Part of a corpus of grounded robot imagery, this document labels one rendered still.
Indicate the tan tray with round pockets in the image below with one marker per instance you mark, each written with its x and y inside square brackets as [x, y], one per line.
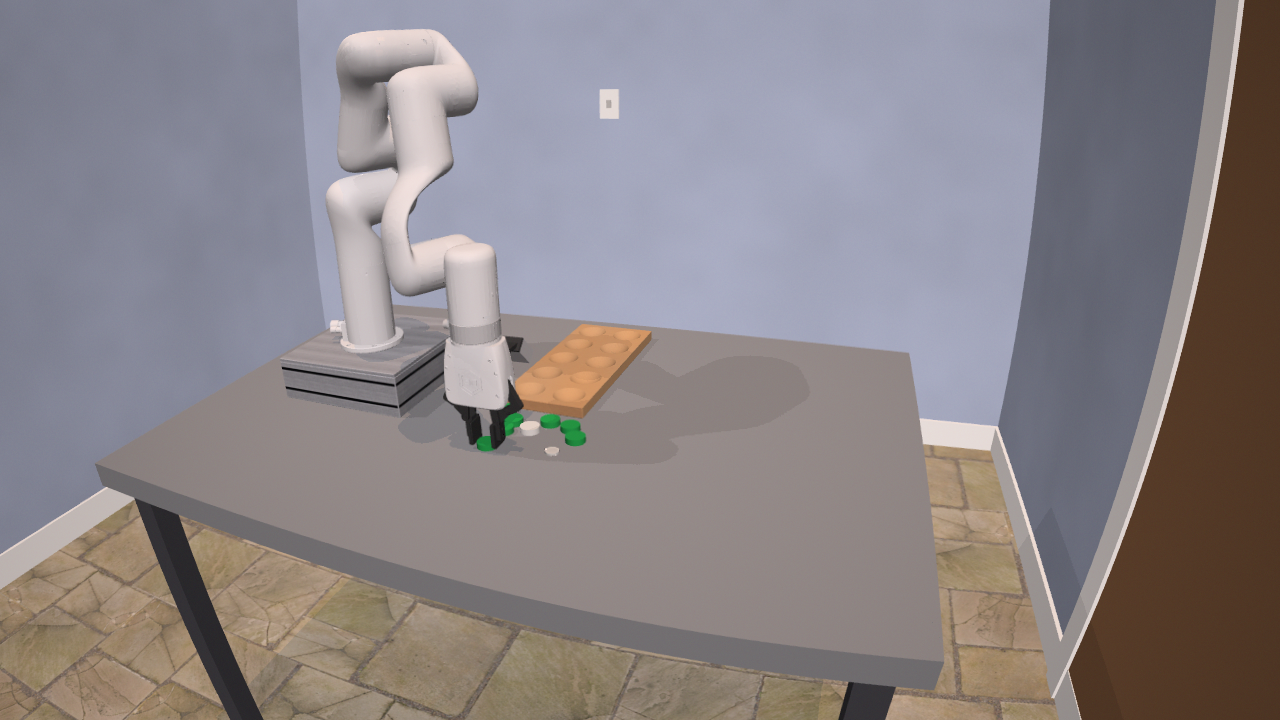
[572, 388]

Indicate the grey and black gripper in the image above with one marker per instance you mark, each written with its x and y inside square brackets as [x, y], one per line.
[470, 380]

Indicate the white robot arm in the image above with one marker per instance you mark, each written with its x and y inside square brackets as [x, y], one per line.
[419, 99]

